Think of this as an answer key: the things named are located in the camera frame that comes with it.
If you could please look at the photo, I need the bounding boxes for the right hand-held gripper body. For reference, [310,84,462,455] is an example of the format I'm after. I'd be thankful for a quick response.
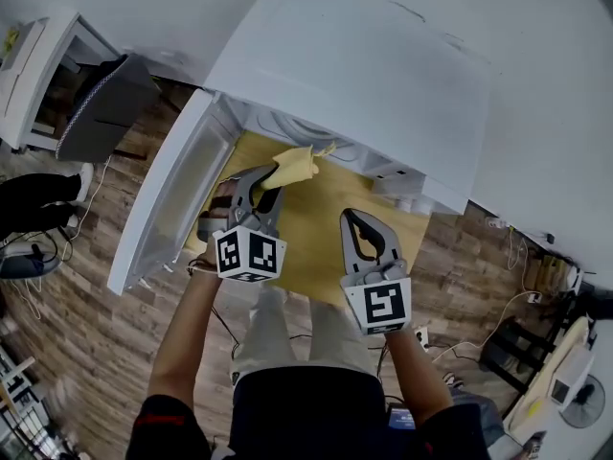
[339,258,414,337]

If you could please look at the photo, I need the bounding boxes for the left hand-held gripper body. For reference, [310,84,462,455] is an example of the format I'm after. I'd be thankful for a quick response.
[198,206,287,285]

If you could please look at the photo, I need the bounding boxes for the yellow cloth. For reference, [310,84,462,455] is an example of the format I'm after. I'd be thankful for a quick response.
[261,142,337,192]

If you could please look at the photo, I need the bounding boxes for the person's left forearm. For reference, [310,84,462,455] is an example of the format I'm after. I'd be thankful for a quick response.
[148,241,222,409]

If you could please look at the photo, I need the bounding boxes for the person's right forearm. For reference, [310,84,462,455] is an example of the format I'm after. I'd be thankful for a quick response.
[382,328,455,426]

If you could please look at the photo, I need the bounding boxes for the white appliance door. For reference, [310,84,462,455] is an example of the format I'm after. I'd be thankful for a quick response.
[106,88,241,297]

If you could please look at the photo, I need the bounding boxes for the white microwave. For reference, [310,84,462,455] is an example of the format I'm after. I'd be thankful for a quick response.
[203,0,492,216]

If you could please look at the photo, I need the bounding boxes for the person's left hand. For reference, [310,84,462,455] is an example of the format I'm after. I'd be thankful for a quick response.
[212,179,239,201]

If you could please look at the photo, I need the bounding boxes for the person's right leg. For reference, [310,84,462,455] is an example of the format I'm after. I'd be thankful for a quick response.
[308,297,379,378]

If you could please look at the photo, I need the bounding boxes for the person's leg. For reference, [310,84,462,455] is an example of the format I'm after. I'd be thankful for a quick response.
[308,297,379,378]
[232,285,299,378]

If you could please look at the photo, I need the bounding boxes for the person's left leg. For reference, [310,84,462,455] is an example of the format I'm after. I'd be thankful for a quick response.
[232,285,299,378]

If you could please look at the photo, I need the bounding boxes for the black screen device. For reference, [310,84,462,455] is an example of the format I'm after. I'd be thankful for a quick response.
[386,402,418,432]

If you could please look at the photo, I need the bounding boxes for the person's black shirt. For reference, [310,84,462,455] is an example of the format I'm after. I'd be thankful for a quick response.
[125,364,489,460]

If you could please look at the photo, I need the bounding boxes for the grey chair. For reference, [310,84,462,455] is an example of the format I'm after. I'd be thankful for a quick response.
[55,53,163,165]

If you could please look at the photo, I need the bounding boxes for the brown cardboard box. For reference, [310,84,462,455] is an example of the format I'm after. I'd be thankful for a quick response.
[524,251,583,297]

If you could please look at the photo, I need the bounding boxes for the beige curved board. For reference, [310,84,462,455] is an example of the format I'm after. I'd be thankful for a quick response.
[507,313,596,443]

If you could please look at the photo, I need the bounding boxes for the small white screen device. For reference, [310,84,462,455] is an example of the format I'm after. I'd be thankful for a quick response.
[548,375,575,407]

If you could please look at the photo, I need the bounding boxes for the grey mesh fan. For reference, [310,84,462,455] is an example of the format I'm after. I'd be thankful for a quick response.
[558,373,607,430]

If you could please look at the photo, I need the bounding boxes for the white desk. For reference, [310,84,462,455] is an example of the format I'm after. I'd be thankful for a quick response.
[0,10,121,152]

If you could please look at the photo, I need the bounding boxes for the white pod-shaped device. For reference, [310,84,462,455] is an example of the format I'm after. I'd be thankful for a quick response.
[0,240,64,281]

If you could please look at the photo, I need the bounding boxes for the flat white box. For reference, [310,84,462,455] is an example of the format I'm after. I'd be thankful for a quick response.
[0,16,49,114]

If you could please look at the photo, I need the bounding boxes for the white shelf rack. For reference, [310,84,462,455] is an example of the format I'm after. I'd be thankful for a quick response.
[0,345,52,460]

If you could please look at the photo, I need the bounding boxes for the yellow bananas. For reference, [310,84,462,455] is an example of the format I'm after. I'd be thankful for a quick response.
[2,24,23,51]

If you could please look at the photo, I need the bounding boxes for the black metal frame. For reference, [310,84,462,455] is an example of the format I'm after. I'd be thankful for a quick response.
[478,294,576,397]

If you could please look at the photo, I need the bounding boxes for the white floor cable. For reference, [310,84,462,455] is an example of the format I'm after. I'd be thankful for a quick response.
[9,154,112,321]

